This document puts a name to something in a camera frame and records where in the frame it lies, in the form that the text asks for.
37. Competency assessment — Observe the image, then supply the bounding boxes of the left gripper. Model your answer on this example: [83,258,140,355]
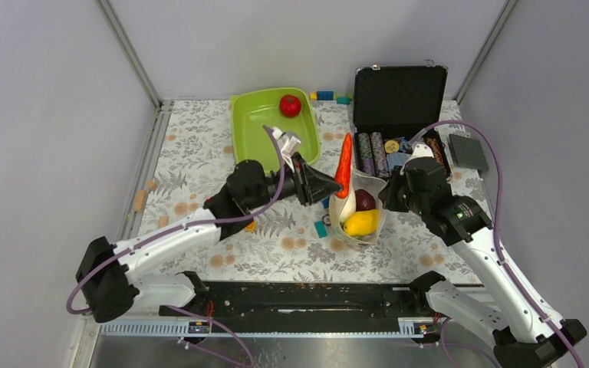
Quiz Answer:
[246,152,342,210]

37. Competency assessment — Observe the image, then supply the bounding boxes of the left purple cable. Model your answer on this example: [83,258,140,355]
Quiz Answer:
[65,124,288,368]

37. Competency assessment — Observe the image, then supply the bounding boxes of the black poker chip case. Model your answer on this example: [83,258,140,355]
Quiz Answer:
[352,65,448,179]

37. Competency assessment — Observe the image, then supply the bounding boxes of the wooden block long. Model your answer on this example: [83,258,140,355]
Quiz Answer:
[132,189,148,213]

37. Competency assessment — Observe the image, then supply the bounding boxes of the red toy tomato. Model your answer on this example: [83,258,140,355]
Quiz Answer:
[279,94,302,118]

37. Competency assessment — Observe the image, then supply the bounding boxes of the green plastic tray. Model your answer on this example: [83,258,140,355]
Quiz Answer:
[230,87,321,173]

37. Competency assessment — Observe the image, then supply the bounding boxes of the wooden block lower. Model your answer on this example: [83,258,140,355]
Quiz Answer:
[158,215,169,228]

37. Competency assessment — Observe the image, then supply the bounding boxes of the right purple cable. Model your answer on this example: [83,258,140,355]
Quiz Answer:
[408,120,586,368]

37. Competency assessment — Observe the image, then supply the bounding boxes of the red toy chili pepper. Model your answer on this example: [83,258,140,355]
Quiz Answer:
[334,133,353,199]

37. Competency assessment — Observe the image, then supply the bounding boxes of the yellow toy lemon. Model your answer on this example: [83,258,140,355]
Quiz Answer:
[343,209,380,237]

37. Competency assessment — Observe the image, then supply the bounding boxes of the purple cable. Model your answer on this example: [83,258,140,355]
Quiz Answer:
[408,120,586,368]
[65,124,288,368]

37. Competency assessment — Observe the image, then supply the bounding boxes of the grey building baseplate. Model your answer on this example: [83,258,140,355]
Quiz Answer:
[448,134,489,172]

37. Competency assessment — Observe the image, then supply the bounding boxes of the teal toy brick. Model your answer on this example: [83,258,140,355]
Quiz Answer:
[314,221,328,238]

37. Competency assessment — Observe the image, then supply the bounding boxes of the wooden block upper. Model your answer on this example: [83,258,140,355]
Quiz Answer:
[146,179,158,192]

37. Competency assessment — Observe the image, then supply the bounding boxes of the orange toy brick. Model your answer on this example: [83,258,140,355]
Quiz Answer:
[245,222,256,232]

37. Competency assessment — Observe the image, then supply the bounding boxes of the white toy radish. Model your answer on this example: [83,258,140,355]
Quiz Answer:
[338,192,357,225]

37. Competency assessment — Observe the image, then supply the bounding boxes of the clear zip top bag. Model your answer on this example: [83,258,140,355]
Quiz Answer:
[328,168,388,246]

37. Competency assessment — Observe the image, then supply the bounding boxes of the dark purple mangosteen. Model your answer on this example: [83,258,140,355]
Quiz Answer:
[354,189,377,212]

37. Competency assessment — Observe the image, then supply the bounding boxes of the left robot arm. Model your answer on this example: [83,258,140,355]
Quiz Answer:
[70,153,344,323]

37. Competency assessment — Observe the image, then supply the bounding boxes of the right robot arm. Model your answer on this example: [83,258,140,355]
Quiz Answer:
[379,157,587,367]

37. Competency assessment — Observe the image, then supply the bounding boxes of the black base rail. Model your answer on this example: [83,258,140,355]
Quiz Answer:
[184,281,436,334]

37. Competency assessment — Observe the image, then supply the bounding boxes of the floral tablecloth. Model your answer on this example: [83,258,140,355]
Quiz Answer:
[134,100,479,284]

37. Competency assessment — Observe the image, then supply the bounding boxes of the blue brick at wall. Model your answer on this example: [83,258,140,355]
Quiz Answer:
[315,90,335,100]

